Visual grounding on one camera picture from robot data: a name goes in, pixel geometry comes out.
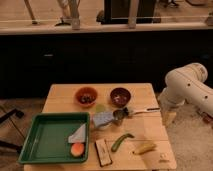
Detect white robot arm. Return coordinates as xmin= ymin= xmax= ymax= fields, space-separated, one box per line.
xmin=158 ymin=63 xmax=213 ymax=126

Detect purple bowl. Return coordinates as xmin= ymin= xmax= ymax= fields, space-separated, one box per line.
xmin=110 ymin=87 xmax=131 ymax=107

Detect small green round object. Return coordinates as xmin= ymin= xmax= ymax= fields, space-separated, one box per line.
xmin=95 ymin=104 xmax=106 ymax=113

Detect wooden table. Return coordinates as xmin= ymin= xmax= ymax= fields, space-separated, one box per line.
xmin=24 ymin=83 xmax=177 ymax=171

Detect orange fruit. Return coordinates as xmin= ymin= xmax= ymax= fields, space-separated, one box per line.
xmin=70 ymin=143 xmax=85 ymax=157

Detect yellow banana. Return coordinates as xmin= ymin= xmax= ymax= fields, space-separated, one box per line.
xmin=133 ymin=143 xmax=156 ymax=155

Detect green plastic tray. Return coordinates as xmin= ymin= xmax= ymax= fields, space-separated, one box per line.
xmin=18 ymin=112 xmax=90 ymax=164

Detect black stand legs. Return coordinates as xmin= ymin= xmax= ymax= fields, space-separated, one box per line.
xmin=0 ymin=105 xmax=25 ymax=154

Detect metal cup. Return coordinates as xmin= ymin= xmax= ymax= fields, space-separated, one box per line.
xmin=113 ymin=110 xmax=126 ymax=126

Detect clutter on floor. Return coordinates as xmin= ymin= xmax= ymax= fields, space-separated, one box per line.
xmin=200 ymin=111 xmax=213 ymax=124

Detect grey folded cloth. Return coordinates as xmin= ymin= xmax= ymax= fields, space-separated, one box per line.
xmin=68 ymin=124 xmax=86 ymax=143

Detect orange bowl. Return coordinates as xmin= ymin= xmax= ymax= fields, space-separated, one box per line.
xmin=75 ymin=87 xmax=98 ymax=108

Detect blue cloth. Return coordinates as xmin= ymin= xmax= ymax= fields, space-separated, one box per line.
xmin=92 ymin=112 xmax=114 ymax=128

